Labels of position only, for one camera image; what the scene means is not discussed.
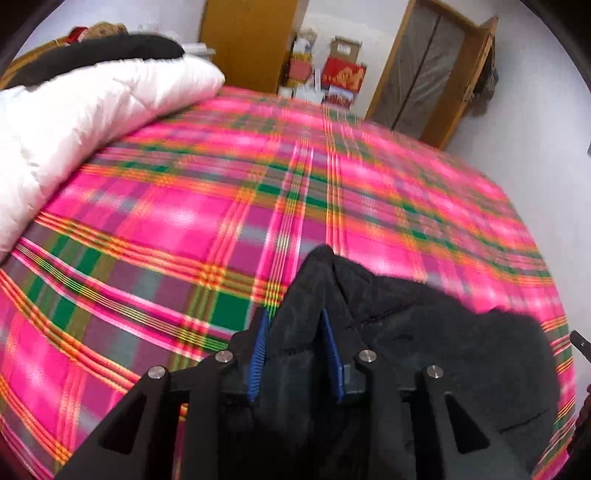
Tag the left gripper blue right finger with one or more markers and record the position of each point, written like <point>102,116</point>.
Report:
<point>335,367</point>

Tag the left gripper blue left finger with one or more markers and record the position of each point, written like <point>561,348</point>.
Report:
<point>258,357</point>

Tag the black puffer jacket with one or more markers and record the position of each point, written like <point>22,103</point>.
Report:
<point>434,390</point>

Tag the pink plaid bed sheet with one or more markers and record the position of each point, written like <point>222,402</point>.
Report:
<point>163,244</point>

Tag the red gift box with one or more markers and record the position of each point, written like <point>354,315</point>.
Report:
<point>343,74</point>

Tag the pink plastic bucket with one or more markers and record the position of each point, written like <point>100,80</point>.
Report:
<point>299,70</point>

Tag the wooden door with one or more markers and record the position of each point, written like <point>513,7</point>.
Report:
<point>432,72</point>

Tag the brown cardboard box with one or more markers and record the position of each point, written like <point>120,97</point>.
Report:
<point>345,49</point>

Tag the white folded quilt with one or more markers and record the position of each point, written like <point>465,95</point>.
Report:
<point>48,130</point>

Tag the wooden wardrobe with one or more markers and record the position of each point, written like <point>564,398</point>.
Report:
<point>251,39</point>

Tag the black folded garment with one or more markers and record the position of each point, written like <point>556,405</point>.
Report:
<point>87,53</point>

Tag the brown teddy bear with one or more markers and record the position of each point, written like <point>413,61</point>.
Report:
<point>99,30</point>

